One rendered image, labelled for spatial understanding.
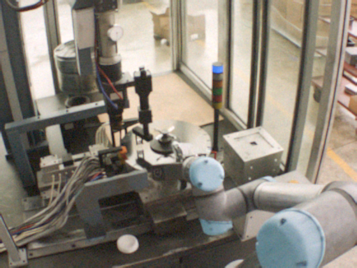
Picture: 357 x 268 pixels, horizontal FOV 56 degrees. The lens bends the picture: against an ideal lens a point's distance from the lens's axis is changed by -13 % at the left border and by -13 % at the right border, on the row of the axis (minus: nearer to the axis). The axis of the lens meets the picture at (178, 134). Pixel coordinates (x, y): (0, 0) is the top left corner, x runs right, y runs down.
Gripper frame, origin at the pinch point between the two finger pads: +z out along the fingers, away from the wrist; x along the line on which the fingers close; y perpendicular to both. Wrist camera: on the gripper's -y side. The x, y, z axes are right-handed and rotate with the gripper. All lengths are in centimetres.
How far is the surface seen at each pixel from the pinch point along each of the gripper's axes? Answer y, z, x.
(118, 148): -16.4, 13.0, 7.5
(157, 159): -4.1, 10.3, 2.2
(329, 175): 133, 121, -38
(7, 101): -66, 47, 35
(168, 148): 0.6, 12.9, 5.2
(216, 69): 23.8, 19.6, 32.1
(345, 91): 203, 179, 27
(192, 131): 11.7, 21.6, 9.8
